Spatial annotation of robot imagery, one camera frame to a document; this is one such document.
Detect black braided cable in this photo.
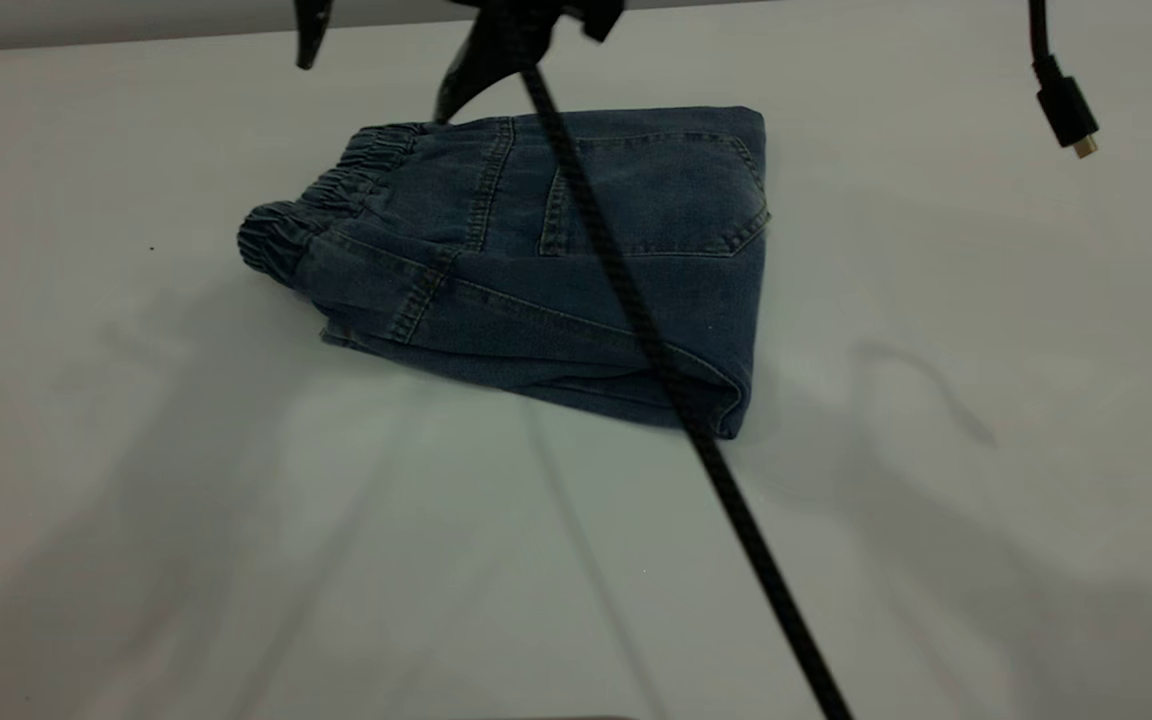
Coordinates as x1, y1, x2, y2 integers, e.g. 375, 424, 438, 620
514, 55, 857, 720

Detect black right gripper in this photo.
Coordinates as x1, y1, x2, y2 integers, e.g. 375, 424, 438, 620
293, 0, 629, 125

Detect black usb plug cable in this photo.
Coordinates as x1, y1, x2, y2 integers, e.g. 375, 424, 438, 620
1026, 0, 1103, 161

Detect blue denim shorts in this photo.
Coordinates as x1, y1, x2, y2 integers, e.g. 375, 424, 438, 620
236, 105, 773, 442

